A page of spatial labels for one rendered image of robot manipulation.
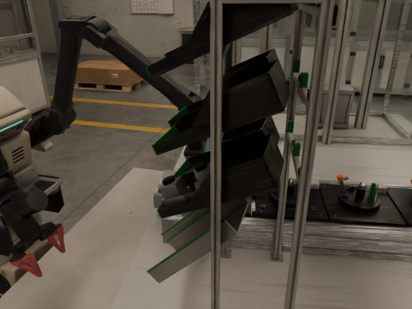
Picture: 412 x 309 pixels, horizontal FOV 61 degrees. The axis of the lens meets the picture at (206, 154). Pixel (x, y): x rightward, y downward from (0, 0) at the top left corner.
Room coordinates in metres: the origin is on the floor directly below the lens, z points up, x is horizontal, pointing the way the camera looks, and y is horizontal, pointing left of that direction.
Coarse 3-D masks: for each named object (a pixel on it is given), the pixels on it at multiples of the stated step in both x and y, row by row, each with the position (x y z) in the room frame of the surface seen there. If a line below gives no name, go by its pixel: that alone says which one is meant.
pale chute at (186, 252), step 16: (224, 208) 0.75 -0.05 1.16; (240, 208) 0.73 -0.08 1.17; (192, 224) 0.78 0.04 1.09; (208, 224) 0.76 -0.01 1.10; (224, 224) 0.62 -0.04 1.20; (240, 224) 0.64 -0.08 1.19; (176, 240) 0.79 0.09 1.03; (192, 240) 0.64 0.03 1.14; (208, 240) 0.63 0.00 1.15; (224, 240) 0.62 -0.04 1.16; (176, 256) 0.66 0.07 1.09; (192, 256) 0.64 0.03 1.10; (160, 272) 0.67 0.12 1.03; (176, 272) 0.66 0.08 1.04
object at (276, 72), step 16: (272, 64) 0.73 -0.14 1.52; (240, 80) 0.75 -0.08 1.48; (256, 80) 0.61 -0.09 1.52; (272, 80) 0.60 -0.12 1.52; (208, 96) 0.64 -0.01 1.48; (224, 96) 0.63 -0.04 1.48; (240, 96) 0.62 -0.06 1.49; (256, 96) 0.61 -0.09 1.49; (272, 96) 0.60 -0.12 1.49; (288, 96) 0.68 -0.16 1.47; (208, 112) 0.64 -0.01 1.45; (224, 112) 0.63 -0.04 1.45; (240, 112) 0.62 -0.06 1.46; (256, 112) 0.61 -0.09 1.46; (272, 112) 0.60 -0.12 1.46; (176, 128) 0.79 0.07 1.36; (192, 128) 0.65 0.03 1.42; (208, 128) 0.64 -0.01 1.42; (224, 128) 0.63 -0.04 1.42; (160, 144) 0.67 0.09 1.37; (176, 144) 0.66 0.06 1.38
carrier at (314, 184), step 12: (288, 180) 1.10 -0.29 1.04; (312, 180) 1.19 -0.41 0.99; (276, 192) 1.09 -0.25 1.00; (288, 192) 1.09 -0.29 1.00; (312, 192) 1.14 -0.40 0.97; (264, 204) 1.06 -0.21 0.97; (276, 204) 1.06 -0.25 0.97; (288, 204) 1.03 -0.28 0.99; (312, 204) 1.05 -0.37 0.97; (264, 216) 0.99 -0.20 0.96; (276, 216) 0.99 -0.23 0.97; (288, 216) 0.98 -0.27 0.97; (312, 216) 0.98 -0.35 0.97; (324, 216) 0.98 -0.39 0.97
